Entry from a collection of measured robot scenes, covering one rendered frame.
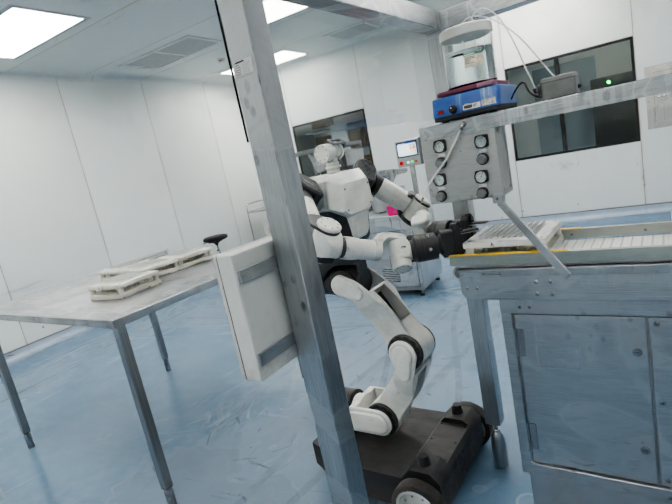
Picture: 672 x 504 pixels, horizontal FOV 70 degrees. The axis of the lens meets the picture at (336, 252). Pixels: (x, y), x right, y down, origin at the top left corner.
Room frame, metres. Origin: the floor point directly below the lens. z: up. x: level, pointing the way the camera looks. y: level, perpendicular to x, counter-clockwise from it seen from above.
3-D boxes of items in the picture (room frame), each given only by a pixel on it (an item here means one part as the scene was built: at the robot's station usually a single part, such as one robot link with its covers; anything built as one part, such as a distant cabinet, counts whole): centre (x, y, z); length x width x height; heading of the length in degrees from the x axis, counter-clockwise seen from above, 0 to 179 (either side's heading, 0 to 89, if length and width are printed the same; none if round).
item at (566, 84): (1.33, -0.68, 1.41); 0.12 x 0.07 x 0.06; 54
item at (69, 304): (2.72, 1.20, 0.88); 1.50 x 1.10 x 0.04; 54
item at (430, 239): (1.50, -0.34, 1.01); 0.12 x 0.10 x 0.13; 86
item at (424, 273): (4.46, -0.59, 0.38); 0.63 x 0.57 x 0.76; 58
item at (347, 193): (1.88, 0.00, 1.16); 0.34 x 0.30 x 0.36; 144
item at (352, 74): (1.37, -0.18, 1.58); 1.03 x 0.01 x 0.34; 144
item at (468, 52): (1.48, -0.50, 1.56); 0.15 x 0.15 x 0.19
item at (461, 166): (1.42, -0.43, 1.25); 0.22 x 0.11 x 0.20; 54
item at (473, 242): (1.47, -0.56, 1.00); 0.25 x 0.24 x 0.02; 143
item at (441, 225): (1.66, -0.43, 1.01); 0.12 x 0.10 x 0.13; 46
